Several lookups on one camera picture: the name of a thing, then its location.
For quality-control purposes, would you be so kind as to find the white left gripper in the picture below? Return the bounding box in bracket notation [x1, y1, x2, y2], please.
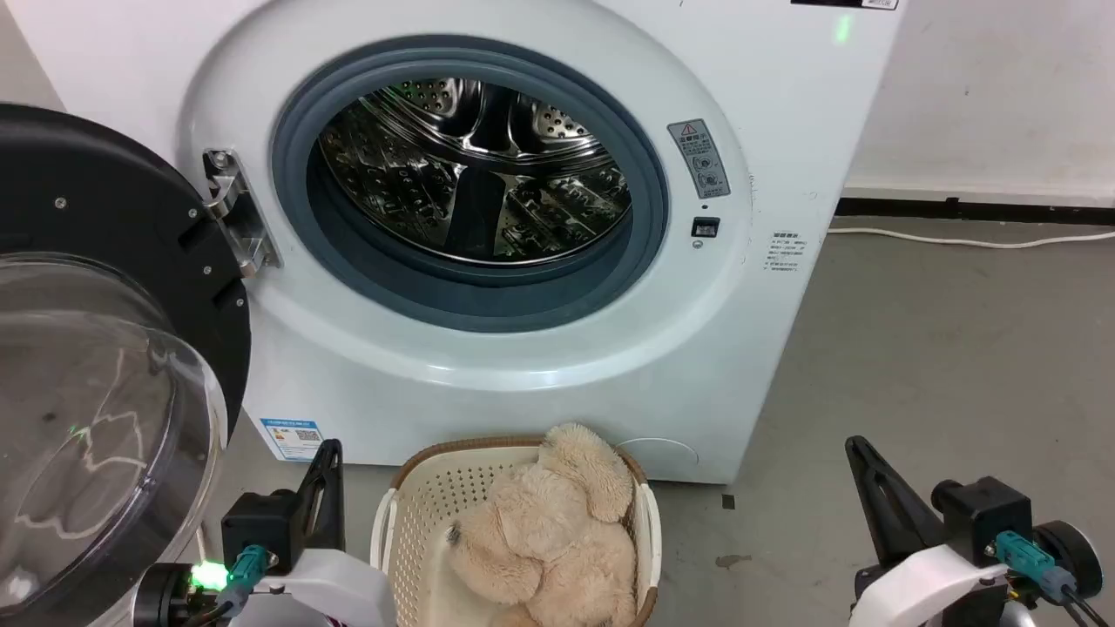
[228, 438, 399, 627]

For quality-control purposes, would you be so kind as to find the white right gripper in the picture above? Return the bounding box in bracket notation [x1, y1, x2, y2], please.
[844, 435, 1018, 627]

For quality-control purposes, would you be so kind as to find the white front-load washing machine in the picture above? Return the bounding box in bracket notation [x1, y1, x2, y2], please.
[7, 0, 907, 485]

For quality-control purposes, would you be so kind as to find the blue energy label sticker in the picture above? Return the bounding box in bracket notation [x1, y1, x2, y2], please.
[260, 418, 326, 463]

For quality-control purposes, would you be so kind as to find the white plastic laundry basket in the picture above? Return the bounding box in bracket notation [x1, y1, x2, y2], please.
[370, 435, 664, 627]

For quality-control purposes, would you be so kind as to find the beige plush teddy bear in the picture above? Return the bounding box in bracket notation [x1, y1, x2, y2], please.
[445, 423, 639, 627]

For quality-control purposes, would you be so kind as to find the round filter cover panel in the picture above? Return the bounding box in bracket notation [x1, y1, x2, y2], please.
[615, 437, 700, 481]

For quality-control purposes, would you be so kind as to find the grey rubber door gasket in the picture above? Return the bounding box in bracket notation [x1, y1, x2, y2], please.
[271, 35, 671, 334]

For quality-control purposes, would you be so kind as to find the chrome door hinge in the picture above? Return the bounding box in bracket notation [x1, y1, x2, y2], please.
[202, 148, 281, 278]

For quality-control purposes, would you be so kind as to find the black baseboard strip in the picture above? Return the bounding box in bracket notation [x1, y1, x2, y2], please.
[835, 197, 1115, 228]

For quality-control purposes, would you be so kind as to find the stainless steel washer drum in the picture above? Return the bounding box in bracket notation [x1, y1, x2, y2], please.
[317, 78, 633, 267]

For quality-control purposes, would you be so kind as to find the black-rimmed glass washer door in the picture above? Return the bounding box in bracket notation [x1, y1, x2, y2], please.
[0, 103, 253, 627]

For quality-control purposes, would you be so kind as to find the grey warning sticker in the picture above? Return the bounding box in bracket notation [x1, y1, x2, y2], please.
[667, 118, 732, 200]

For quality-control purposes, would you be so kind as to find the left gripper cable, teal plug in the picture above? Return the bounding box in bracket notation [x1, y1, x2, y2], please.
[179, 544, 270, 627]

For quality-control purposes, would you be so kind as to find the gripper cable, teal plug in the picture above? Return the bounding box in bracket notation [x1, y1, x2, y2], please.
[991, 529, 1115, 627]
[179, 544, 270, 627]

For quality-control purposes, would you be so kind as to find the right gripper cable, teal plug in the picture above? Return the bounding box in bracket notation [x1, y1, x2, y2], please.
[991, 529, 1115, 627]

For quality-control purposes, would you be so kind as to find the white floor cable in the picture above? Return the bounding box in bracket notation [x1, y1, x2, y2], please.
[827, 226, 1115, 251]

